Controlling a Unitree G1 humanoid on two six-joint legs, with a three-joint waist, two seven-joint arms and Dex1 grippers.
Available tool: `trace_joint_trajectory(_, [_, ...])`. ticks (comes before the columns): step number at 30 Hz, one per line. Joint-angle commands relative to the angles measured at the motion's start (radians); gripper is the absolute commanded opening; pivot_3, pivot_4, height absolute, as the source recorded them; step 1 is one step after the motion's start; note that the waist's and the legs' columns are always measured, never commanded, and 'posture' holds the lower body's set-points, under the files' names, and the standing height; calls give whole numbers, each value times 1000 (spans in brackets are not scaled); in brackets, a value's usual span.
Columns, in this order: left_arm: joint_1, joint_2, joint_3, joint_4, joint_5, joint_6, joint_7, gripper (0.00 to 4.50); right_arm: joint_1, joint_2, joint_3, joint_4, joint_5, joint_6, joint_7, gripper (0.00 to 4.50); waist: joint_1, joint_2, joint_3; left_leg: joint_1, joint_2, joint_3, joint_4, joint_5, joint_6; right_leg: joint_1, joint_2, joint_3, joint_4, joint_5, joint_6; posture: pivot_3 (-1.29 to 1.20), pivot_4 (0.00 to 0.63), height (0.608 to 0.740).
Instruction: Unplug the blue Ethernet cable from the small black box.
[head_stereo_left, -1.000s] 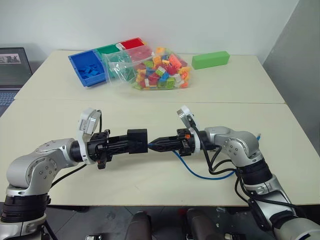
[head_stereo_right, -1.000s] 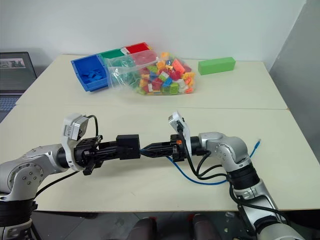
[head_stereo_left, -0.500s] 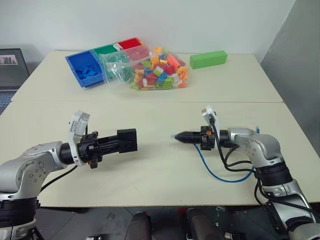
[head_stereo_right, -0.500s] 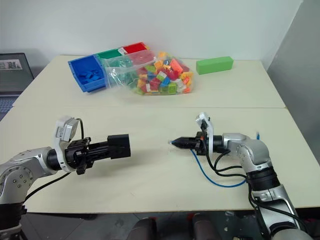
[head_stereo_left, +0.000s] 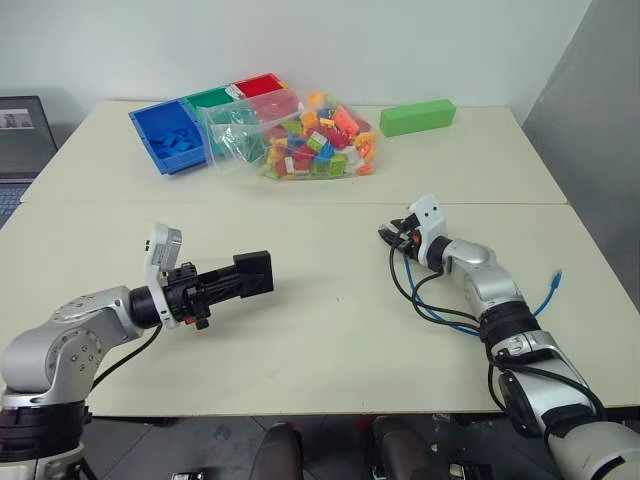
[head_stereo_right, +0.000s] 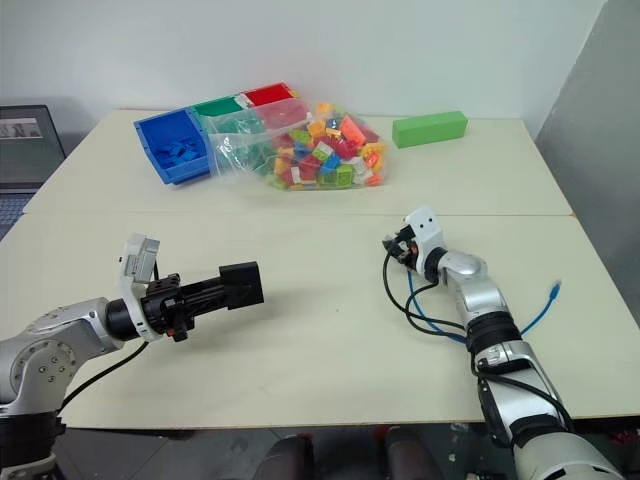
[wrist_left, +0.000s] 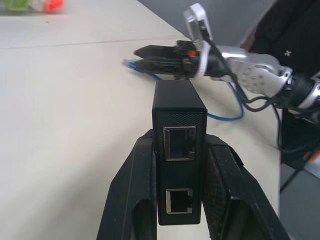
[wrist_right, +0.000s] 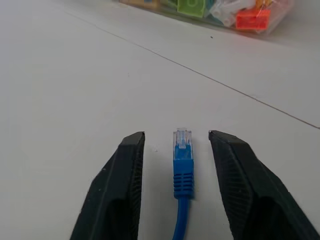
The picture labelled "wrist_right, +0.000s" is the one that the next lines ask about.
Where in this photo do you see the orange plastic block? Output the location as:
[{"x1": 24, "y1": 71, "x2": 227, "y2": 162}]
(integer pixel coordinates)
[{"x1": 235, "y1": 8, "x2": 272, "y2": 32}]

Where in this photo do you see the blue Ethernet cable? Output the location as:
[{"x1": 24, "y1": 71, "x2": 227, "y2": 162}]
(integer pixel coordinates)
[{"x1": 171, "y1": 127, "x2": 196, "y2": 240}]

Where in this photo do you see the clear plastic bag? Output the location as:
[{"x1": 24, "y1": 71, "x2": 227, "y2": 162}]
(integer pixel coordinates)
[{"x1": 117, "y1": 0, "x2": 295, "y2": 40}]

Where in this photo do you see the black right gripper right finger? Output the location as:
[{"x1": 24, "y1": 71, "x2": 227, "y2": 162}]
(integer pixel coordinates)
[{"x1": 208, "y1": 129, "x2": 320, "y2": 240}]

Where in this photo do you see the white plastic piece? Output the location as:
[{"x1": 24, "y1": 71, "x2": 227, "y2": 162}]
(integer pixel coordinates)
[{"x1": 209, "y1": 0, "x2": 256, "y2": 27}]

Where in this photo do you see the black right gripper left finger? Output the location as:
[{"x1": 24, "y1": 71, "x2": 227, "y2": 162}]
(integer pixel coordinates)
[{"x1": 69, "y1": 130, "x2": 146, "y2": 240}]

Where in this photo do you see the green plastic block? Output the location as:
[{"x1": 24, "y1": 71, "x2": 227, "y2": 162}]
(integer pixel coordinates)
[{"x1": 176, "y1": 0, "x2": 206, "y2": 19}]

